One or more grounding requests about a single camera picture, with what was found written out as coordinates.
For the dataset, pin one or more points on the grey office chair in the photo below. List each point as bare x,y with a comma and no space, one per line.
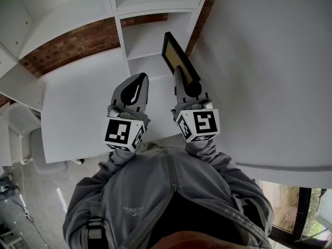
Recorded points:
18,128

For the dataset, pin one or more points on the person's right forearm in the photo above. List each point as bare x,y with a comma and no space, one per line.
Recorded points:
205,149

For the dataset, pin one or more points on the person's grey zip jacket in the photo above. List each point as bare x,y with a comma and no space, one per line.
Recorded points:
140,185

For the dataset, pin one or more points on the person's face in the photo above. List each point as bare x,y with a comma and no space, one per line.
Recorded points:
202,242

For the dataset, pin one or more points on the person's left forearm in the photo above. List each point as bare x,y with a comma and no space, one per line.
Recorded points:
122,159

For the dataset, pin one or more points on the white power strip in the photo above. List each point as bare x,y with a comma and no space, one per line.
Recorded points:
26,213

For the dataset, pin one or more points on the black framed window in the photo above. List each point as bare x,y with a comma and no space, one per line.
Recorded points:
282,204

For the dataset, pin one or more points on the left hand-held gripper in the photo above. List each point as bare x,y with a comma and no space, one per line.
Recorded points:
118,131

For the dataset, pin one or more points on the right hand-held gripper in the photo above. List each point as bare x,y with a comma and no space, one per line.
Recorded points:
205,122

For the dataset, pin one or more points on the person's black shirt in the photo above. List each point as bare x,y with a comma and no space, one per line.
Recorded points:
194,216

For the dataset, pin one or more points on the black framed picture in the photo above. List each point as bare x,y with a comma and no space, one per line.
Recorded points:
172,53

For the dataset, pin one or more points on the white shelf unit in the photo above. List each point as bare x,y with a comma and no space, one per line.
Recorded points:
145,40

